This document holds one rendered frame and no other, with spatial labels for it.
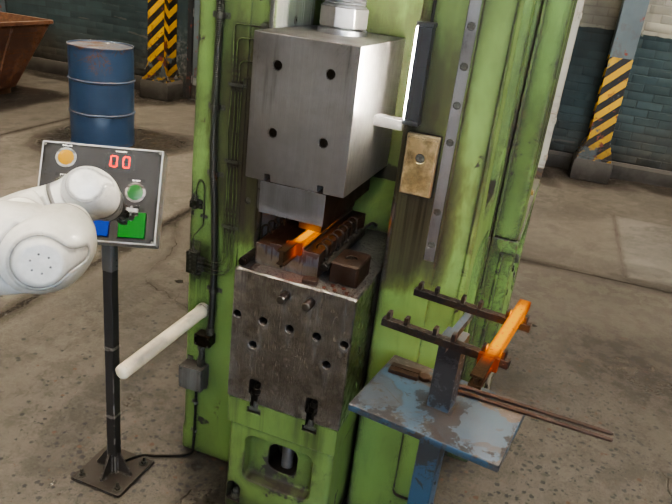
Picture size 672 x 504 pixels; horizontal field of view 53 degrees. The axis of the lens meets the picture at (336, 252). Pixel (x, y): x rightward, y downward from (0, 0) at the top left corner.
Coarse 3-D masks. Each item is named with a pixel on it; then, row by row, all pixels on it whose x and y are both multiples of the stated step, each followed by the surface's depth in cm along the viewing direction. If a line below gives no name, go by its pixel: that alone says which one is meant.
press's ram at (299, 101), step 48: (288, 48) 172; (336, 48) 168; (384, 48) 184; (288, 96) 177; (336, 96) 172; (384, 96) 195; (288, 144) 181; (336, 144) 177; (384, 144) 208; (336, 192) 181
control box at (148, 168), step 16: (48, 144) 190; (64, 144) 190; (80, 144) 191; (48, 160) 189; (80, 160) 190; (96, 160) 191; (128, 160) 192; (144, 160) 192; (160, 160) 193; (48, 176) 189; (112, 176) 191; (128, 176) 191; (144, 176) 192; (160, 176) 192; (144, 192) 191; (160, 192) 192; (144, 208) 191; (160, 208) 194; (112, 224) 189; (160, 224) 197; (112, 240) 189; (128, 240) 189; (144, 240) 190
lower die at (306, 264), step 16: (352, 208) 227; (288, 224) 212; (336, 224) 213; (272, 240) 198; (320, 240) 199; (336, 240) 202; (256, 256) 197; (272, 256) 195; (304, 256) 191; (320, 256) 191; (304, 272) 193; (320, 272) 194
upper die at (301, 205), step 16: (272, 192) 188; (288, 192) 186; (304, 192) 185; (320, 192) 184; (352, 192) 206; (272, 208) 190; (288, 208) 188; (304, 208) 186; (320, 208) 184; (336, 208) 194; (320, 224) 186
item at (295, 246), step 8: (304, 232) 199; (312, 232) 200; (288, 240) 191; (296, 240) 193; (304, 240) 194; (280, 248) 184; (288, 248) 184; (296, 248) 190; (280, 256) 183; (288, 256) 187; (280, 264) 184
